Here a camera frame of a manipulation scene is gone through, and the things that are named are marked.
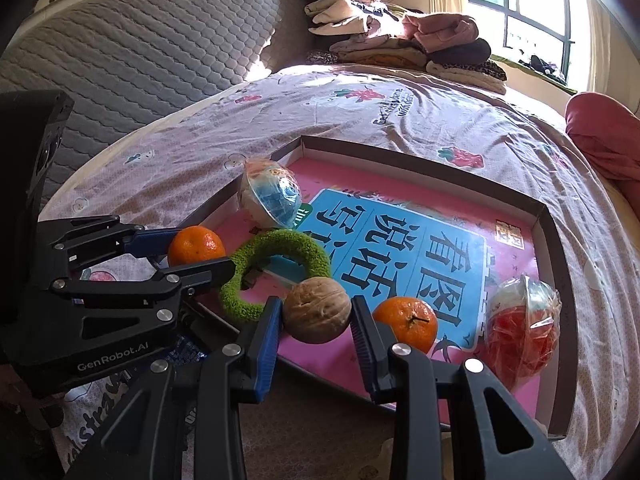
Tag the dark item on windowsill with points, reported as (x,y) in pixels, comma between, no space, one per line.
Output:
(542,67)

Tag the pink and blue book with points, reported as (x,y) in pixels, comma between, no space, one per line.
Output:
(425,250)

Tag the red round snack pack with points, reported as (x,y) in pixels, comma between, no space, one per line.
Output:
(520,335)

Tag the green hair scrunchie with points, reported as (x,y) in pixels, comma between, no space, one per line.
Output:
(295,245)

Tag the blue cookie packet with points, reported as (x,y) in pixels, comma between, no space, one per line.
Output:
(185,352)

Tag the window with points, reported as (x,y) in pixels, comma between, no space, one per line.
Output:
(530,10)

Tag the orange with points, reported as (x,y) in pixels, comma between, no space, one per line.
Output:
(405,325)
(197,245)

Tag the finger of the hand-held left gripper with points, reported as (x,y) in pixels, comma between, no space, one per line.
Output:
(150,242)
(200,275)

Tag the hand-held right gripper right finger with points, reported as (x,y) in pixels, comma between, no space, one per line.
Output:
(365,350)

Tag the shallow grey cardboard box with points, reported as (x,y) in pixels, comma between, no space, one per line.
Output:
(555,310)

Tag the grey quilted mattress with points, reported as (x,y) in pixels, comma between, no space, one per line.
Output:
(150,60)

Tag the pink quilt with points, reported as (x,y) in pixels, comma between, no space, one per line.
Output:
(605,135)

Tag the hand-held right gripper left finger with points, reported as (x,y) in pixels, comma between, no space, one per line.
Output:
(267,350)

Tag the blue-capped round snack pack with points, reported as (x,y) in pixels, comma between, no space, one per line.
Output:
(270,195)

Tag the pile of folded clothes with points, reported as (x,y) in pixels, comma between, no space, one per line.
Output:
(370,25)

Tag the walnut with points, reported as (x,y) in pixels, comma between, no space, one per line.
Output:
(315,310)

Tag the strawberry print bed sheet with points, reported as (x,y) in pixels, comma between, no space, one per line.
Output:
(400,120)

